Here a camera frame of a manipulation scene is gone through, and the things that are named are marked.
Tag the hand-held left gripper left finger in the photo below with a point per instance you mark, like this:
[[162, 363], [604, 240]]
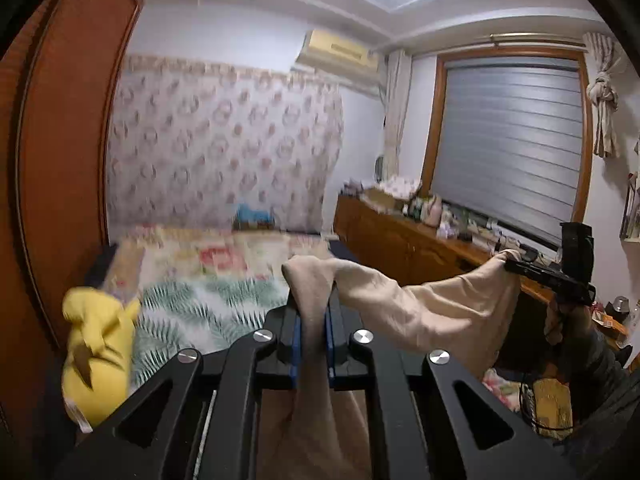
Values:
[[297, 360]]

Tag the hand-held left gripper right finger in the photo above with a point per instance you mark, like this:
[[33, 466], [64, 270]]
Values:
[[330, 355]]

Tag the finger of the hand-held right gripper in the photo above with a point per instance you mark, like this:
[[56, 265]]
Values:
[[520, 265]]

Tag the beige printed t-shirt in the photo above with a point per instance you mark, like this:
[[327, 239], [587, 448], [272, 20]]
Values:
[[450, 310]]

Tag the person's right forearm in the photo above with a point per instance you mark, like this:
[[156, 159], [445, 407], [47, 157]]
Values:
[[605, 390]]

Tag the person's right hand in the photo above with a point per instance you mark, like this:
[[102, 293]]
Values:
[[555, 325]]

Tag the silver lidded jar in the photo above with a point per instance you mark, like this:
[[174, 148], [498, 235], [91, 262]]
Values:
[[621, 306]]

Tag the pink thermos bottle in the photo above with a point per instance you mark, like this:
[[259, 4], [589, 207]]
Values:
[[433, 210]]

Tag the navy bed sheet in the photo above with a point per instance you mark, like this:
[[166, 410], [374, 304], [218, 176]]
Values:
[[345, 252]]

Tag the leaf-print blanket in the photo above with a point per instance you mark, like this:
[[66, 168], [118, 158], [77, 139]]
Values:
[[200, 305]]

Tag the grey window blind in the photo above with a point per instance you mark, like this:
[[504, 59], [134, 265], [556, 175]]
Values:
[[505, 150]]

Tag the long wooden cabinet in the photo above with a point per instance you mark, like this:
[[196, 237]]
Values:
[[400, 245]]

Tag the yellow bag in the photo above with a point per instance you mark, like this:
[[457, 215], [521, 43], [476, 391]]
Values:
[[552, 402]]

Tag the floral blanket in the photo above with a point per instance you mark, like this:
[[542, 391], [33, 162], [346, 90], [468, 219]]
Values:
[[220, 255]]

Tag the small brown cardboard box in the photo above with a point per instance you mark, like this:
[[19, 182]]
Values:
[[254, 226]]

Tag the floral cloth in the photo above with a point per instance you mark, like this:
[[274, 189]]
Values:
[[402, 186]]

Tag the blue crumpled bag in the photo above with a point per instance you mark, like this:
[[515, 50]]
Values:
[[252, 215]]

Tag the open cardboard box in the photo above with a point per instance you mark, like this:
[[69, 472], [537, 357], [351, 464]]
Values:
[[377, 200]]

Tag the small round mirror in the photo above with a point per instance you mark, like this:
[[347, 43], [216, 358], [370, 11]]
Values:
[[380, 167]]

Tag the knotted cream curtain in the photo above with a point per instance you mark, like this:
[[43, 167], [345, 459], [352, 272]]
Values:
[[602, 95]]

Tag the cream window curtain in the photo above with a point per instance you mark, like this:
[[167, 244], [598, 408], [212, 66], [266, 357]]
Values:
[[397, 120]]

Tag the yellow plush toy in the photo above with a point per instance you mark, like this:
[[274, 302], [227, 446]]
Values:
[[100, 360]]

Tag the circle-patterned sheer curtain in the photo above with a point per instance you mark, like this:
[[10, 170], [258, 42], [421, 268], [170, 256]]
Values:
[[225, 150]]

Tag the curtain rod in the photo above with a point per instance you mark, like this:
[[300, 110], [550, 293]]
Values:
[[535, 37]]

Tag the cream air conditioner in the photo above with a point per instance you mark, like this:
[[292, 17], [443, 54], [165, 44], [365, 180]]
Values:
[[335, 55]]

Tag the louvered wooden wardrobe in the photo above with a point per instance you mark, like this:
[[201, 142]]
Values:
[[60, 160]]

